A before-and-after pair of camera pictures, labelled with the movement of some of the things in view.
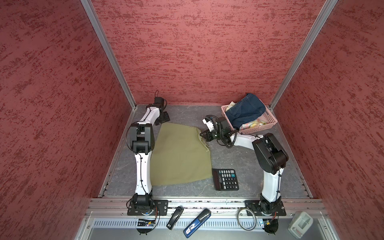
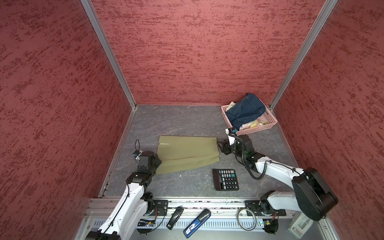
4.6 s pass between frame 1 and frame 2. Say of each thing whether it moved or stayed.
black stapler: stayed
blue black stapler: stayed
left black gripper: moved
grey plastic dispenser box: stayed
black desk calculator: stayed
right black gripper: moved
